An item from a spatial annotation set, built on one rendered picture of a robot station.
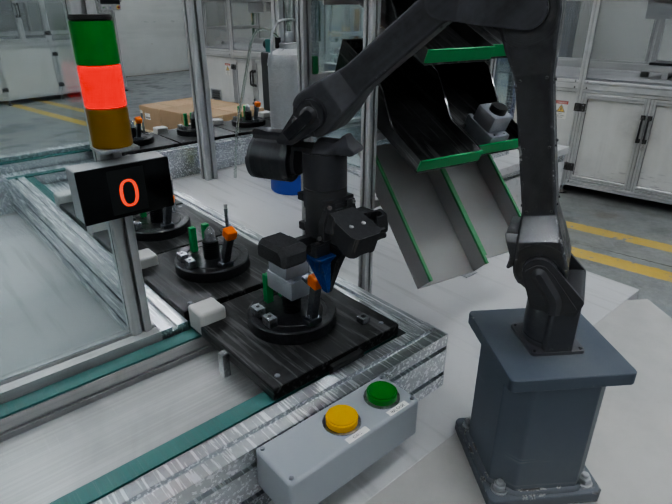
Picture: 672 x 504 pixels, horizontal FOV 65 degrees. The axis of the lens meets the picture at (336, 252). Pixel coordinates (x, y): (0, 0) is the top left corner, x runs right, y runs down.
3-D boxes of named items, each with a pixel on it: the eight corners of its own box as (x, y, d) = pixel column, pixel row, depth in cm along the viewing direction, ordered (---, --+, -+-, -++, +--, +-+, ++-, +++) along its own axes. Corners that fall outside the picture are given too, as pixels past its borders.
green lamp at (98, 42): (126, 64, 64) (119, 20, 62) (84, 67, 61) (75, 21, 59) (111, 61, 68) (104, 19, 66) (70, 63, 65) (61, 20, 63)
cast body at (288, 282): (314, 292, 81) (313, 251, 78) (291, 302, 79) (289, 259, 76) (282, 273, 87) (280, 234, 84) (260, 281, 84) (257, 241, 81)
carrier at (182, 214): (234, 239, 118) (229, 185, 113) (128, 271, 104) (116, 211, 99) (184, 210, 135) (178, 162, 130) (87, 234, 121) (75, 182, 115)
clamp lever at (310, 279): (321, 318, 80) (326, 277, 76) (311, 322, 78) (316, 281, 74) (307, 305, 82) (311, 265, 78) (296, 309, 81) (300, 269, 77)
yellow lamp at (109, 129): (139, 145, 69) (133, 106, 67) (100, 151, 66) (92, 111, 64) (124, 138, 72) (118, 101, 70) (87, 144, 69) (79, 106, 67)
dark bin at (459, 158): (477, 162, 89) (496, 125, 83) (416, 174, 83) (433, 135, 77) (390, 72, 103) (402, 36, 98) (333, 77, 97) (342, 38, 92)
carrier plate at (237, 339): (398, 334, 84) (399, 322, 83) (274, 401, 70) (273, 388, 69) (305, 280, 101) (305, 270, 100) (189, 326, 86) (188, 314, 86)
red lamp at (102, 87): (133, 106, 67) (126, 65, 64) (92, 110, 64) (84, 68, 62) (118, 101, 70) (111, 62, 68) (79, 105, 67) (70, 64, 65)
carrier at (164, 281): (300, 277, 102) (298, 217, 96) (185, 322, 87) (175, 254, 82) (234, 239, 118) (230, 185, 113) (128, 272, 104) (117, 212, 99)
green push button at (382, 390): (403, 402, 70) (403, 390, 69) (381, 416, 67) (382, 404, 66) (381, 387, 72) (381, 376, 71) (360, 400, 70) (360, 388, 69)
